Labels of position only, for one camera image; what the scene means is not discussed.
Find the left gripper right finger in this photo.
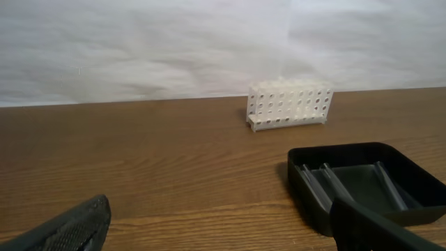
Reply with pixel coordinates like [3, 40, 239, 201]
[329, 195, 446, 251]

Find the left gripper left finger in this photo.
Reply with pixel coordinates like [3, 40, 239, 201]
[0, 194, 112, 251]

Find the black tray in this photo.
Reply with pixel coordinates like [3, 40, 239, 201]
[287, 141, 446, 237]

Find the white test tube rack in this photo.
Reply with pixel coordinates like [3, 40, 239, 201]
[245, 78, 335, 132]

